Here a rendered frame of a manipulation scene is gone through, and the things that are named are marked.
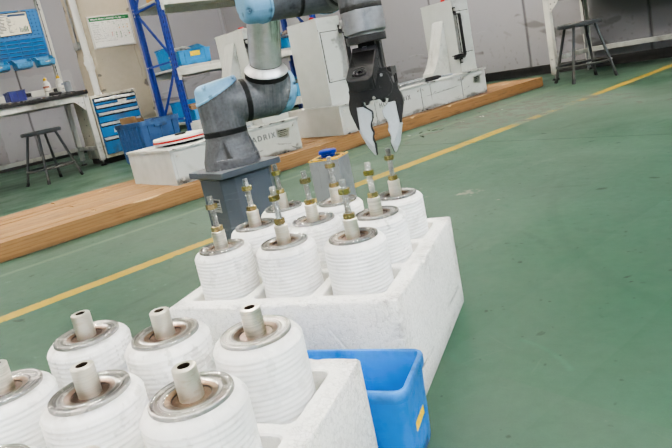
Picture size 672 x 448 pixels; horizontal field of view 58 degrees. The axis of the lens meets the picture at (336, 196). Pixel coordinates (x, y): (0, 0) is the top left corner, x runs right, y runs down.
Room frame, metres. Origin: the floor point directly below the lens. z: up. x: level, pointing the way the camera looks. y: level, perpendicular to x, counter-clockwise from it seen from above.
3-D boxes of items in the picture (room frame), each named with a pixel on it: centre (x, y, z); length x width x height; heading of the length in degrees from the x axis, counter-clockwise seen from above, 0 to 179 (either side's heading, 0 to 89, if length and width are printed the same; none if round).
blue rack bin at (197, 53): (6.35, 1.23, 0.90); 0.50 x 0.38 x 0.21; 40
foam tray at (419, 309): (1.04, 0.05, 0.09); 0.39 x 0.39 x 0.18; 66
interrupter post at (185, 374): (0.49, 0.16, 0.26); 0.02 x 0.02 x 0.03
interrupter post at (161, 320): (0.65, 0.22, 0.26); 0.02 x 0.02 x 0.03
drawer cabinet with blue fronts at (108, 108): (6.52, 2.16, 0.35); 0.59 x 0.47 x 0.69; 38
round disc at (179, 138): (3.34, 0.76, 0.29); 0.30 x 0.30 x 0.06
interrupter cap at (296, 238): (0.93, 0.09, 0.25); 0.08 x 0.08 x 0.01
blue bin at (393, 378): (0.75, 0.08, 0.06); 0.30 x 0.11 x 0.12; 67
